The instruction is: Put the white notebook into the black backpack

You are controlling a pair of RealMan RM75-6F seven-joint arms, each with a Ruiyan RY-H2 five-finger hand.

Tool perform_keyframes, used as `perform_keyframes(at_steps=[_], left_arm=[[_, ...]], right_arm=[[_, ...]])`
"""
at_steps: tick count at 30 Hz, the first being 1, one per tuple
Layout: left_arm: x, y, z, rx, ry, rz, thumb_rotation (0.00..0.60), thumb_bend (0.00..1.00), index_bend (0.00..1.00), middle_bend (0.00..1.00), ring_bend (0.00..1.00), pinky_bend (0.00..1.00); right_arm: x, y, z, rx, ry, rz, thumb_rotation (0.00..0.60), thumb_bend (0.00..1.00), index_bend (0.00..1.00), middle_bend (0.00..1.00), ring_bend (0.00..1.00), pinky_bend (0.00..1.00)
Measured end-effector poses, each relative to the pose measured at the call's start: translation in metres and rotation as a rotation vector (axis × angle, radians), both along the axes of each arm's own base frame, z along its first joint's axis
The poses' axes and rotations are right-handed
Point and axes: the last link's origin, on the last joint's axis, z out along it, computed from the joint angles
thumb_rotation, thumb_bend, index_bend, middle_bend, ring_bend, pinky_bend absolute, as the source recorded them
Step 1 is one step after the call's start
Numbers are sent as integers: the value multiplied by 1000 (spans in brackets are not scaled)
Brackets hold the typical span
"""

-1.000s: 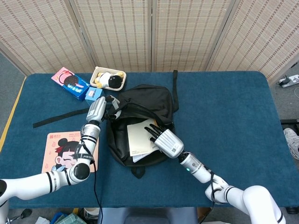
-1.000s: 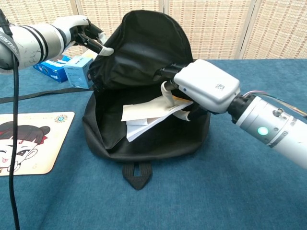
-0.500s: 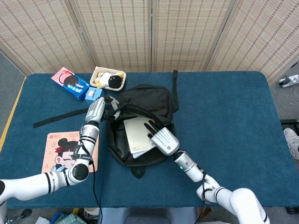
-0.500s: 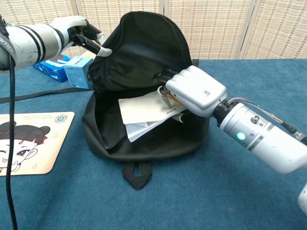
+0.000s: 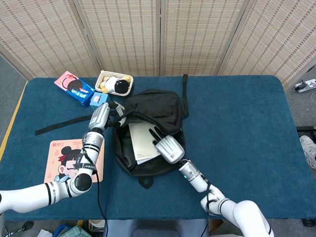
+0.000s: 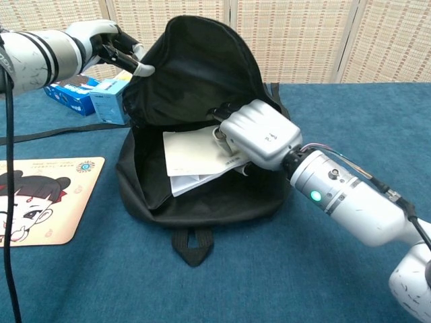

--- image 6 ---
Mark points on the small light blue carton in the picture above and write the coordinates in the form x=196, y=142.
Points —
x=107, y=104

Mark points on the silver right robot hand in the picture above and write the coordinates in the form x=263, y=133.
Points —
x=262, y=134

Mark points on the blue table cloth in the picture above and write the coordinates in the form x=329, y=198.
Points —
x=303, y=269

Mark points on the cartoon girl mouse pad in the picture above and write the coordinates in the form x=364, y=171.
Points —
x=67, y=208

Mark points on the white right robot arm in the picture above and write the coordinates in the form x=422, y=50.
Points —
x=353, y=202

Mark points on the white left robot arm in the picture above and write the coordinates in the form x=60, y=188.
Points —
x=33, y=60

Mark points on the woven folding screen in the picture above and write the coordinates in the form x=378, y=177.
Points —
x=303, y=33

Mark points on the black fabric backpack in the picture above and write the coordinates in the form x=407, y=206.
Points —
x=202, y=67

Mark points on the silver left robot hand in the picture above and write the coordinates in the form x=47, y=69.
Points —
x=97, y=33

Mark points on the blue pink cookie box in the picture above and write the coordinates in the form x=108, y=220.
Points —
x=74, y=97

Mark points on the white notebook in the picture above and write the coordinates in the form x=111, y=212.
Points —
x=188, y=151

